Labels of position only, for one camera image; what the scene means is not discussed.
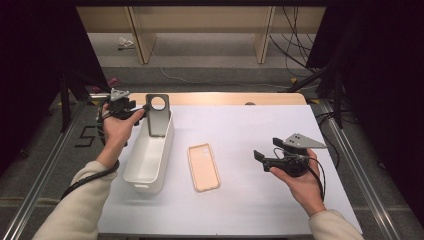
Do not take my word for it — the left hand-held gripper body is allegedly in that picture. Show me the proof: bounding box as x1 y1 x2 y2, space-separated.
105 87 138 121

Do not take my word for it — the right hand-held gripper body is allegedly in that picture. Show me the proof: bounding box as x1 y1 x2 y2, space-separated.
261 132 328 178

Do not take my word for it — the dark translucent phone case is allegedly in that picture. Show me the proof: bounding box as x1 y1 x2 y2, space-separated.
145 93 172 138

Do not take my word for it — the white plastic bin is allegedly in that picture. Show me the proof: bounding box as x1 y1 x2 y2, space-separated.
122 109 175 194

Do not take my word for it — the beige phone case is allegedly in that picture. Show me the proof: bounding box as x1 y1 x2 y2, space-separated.
186 143 222 193

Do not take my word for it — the person's left hand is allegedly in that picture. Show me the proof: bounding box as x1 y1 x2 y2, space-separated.
101 103 147 148

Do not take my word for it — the person's right hand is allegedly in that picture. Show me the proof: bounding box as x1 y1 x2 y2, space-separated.
269 148 326 218

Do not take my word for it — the white table cover sheet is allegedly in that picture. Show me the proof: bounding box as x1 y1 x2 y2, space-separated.
97 103 364 236

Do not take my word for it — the crumpled white paper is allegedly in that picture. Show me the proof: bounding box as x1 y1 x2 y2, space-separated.
117 36 135 51

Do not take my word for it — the black metal stand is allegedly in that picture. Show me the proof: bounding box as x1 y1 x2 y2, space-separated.
286 64 345 130

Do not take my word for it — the dark curtain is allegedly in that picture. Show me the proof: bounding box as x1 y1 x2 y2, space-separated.
0 0 109 174
305 0 424 229

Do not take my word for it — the light wooden bench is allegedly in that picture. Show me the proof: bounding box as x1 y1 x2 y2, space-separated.
76 5 327 65

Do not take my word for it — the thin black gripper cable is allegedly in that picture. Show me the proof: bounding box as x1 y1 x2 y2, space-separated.
273 147 328 203

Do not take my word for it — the aluminium floor rail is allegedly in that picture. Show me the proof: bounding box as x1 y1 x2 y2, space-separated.
316 99 403 240
0 99 88 240

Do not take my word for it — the thick black gripper cable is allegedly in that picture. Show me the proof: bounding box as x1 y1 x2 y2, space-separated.
59 98 121 202

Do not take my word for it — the black cable bundle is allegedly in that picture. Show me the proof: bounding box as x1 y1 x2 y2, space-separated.
269 5 321 73

